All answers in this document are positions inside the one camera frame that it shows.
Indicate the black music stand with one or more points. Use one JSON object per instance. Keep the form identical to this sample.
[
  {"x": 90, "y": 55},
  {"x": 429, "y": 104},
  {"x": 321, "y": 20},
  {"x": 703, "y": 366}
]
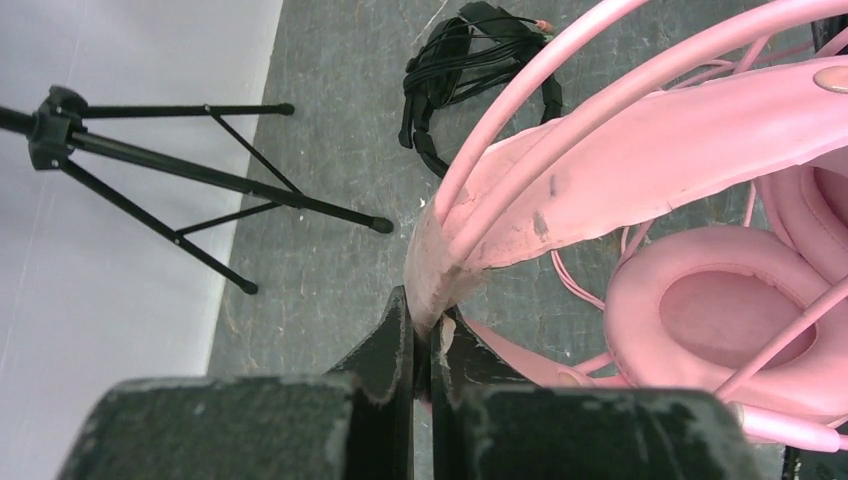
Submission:
[{"x": 56, "y": 129}]

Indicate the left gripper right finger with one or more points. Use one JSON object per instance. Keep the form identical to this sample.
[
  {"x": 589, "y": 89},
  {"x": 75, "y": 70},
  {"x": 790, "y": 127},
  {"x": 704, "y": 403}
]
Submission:
[{"x": 492, "y": 422}]

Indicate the pink headphones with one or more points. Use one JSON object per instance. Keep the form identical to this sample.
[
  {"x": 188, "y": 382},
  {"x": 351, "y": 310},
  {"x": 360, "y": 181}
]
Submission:
[{"x": 731, "y": 181}]

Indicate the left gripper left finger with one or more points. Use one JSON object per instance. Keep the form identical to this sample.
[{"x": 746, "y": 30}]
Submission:
[{"x": 352, "y": 422}]

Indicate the black headphones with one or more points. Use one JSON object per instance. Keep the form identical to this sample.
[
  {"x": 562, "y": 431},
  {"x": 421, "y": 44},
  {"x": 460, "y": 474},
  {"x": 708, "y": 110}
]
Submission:
[{"x": 484, "y": 46}]

